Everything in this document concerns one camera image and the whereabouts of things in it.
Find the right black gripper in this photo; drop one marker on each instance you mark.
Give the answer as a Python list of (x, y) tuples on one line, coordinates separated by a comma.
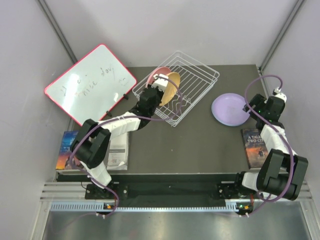
[(258, 100)]

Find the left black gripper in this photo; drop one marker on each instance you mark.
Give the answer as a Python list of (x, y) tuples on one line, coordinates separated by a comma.
[(160, 93)]

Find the yellow plate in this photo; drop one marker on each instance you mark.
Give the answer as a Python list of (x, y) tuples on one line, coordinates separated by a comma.
[(171, 90)]

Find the purple plate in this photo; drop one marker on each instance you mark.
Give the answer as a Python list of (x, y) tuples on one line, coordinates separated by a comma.
[(228, 109)]

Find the pink plate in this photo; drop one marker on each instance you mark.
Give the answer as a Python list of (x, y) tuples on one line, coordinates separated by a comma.
[(160, 70)]

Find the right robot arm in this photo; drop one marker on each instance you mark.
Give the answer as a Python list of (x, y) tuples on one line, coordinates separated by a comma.
[(283, 171)]

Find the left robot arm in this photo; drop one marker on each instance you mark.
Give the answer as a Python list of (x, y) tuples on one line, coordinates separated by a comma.
[(91, 142)]

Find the Tale of Two Cities book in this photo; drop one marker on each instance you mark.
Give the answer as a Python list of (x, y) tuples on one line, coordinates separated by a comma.
[(254, 147)]

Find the red-framed whiteboard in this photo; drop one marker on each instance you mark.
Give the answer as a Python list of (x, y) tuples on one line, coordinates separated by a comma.
[(93, 86)]

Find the white spiral notebook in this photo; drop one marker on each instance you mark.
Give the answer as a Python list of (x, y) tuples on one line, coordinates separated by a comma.
[(118, 153)]

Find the blue book on left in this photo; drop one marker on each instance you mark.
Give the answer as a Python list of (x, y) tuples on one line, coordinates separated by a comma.
[(63, 165)]

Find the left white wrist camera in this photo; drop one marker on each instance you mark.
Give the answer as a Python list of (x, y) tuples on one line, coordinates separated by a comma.
[(160, 82)]

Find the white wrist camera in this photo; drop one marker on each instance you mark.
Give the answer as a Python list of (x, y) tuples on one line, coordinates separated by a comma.
[(277, 92), (160, 82)]

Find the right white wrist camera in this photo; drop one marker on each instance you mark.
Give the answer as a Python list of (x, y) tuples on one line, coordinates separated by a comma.
[(277, 92)]

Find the white wire dish rack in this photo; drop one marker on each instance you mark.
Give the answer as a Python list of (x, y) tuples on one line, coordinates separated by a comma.
[(196, 79)]

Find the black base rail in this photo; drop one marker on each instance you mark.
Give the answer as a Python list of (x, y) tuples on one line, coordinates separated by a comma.
[(215, 185)]

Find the grey slotted cable duct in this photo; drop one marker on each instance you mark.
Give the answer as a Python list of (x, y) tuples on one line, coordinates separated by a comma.
[(101, 207)]

